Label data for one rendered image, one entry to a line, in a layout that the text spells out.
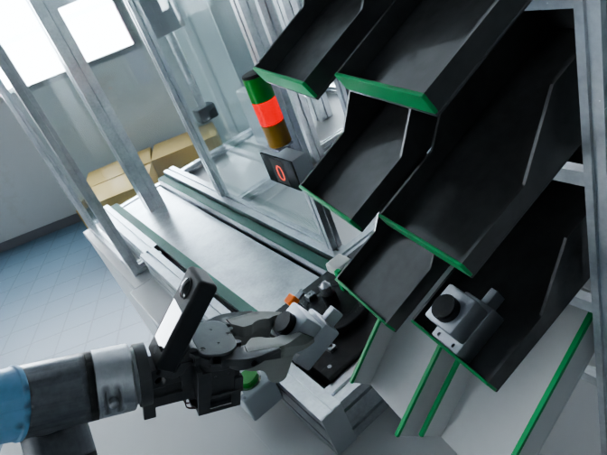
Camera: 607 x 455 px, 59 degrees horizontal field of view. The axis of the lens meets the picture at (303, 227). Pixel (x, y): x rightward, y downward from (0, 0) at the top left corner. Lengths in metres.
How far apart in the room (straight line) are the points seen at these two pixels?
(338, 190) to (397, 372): 0.33
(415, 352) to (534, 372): 0.19
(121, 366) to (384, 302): 0.34
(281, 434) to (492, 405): 0.45
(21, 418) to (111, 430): 0.71
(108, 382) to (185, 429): 0.60
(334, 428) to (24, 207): 4.24
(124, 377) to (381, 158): 0.38
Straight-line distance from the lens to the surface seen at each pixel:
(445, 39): 0.48
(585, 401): 1.02
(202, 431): 1.18
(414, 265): 0.73
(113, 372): 0.62
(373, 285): 0.75
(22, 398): 0.62
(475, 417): 0.80
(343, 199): 0.65
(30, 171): 4.81
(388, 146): 0.66
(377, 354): 0.89
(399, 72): 0.48
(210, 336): 0.66
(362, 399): 0.99
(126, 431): 1.29
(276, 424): 1.10
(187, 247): 1.65
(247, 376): 1.05
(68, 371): 0.63
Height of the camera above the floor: 1.68
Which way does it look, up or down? 31 degrees down
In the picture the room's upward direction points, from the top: 22 degrees counter-clockwise
